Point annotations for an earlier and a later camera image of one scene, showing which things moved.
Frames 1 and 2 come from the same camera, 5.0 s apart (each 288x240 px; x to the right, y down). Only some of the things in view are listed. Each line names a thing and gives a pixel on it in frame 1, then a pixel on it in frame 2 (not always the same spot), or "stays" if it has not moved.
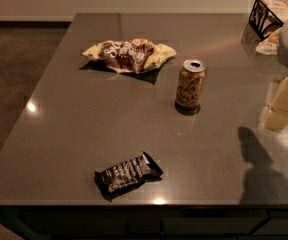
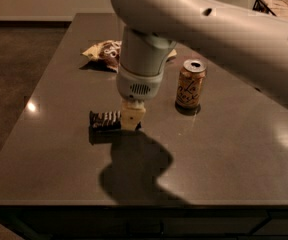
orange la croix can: (189, 83) stays
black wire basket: (269, 13) stays
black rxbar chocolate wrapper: (127, 175) to (109, 121)
